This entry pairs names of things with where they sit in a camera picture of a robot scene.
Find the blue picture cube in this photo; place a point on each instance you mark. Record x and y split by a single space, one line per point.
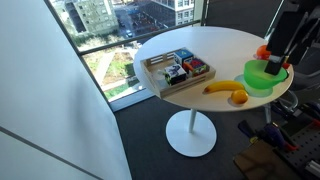
182 56

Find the orange fruit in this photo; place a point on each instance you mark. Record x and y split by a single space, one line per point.
262 51

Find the black perforated board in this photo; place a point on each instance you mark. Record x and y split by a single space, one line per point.
305 146

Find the green plastic bowl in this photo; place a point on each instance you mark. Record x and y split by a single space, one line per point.
258 78

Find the wooden slatted tray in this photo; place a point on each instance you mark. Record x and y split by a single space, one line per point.
156 85

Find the brown flat board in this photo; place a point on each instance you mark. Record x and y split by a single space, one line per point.
260 163

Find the black and white picture cube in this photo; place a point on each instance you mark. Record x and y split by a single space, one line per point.
175 75

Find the yellow banana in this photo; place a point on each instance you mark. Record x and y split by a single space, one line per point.
223 86

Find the red colourful picture cube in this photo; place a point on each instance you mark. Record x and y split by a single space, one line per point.
196 66

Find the white table pedestal base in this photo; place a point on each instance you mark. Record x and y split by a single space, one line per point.
190 133

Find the round yellow-orange fruit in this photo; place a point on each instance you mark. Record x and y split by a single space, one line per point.
239 96

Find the red apple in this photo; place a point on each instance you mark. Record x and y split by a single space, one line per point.
286 65

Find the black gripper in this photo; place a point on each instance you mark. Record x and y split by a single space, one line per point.
289 30

